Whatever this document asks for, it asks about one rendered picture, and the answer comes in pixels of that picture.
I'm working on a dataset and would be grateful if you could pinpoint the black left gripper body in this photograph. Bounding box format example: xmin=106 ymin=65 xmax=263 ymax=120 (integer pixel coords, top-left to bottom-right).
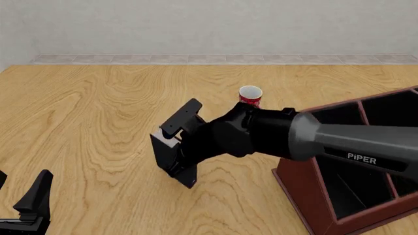
xmin=0 ymin=211 xmax=52 ymax=235

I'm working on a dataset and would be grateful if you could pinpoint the red-brown desk caddy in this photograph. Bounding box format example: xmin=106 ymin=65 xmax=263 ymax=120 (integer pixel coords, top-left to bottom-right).
xmin=272 ymin=85 xmax=418 ymax=235

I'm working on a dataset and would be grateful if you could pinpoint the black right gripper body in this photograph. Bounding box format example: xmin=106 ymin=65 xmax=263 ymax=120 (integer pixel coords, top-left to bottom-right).
xmin=178 ymin=121 xmax=217 ymax=170

